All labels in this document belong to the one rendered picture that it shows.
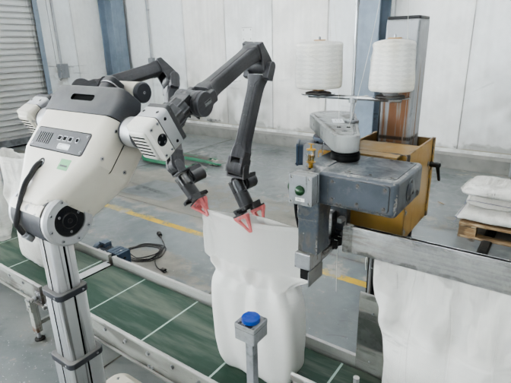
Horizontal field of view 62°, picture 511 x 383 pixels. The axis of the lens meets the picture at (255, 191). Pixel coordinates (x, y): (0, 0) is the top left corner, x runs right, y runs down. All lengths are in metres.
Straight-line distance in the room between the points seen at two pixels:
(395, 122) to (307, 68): 0.39
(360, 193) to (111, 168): 0.71
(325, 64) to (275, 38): 5.93
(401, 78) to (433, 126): 5.08
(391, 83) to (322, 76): 0.23
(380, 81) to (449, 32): 4.98
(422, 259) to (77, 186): 1.03
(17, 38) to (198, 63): 3.17
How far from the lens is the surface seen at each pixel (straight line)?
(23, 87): 9.00
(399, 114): 1.64
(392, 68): 1.40
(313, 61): 1.49
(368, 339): 1.89
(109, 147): 1.30
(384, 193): 1.17
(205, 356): 2.04
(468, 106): 6.36
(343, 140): 1.31
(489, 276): 1.36
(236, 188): 1.59
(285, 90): 7.34
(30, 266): 3.09
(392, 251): 1.40
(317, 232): 1.30
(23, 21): 9.08
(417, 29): 1.61
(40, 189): 1.39
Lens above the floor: 1.68
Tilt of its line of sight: 19 degrees down
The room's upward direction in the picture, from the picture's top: 1 degrees counter-clockwise
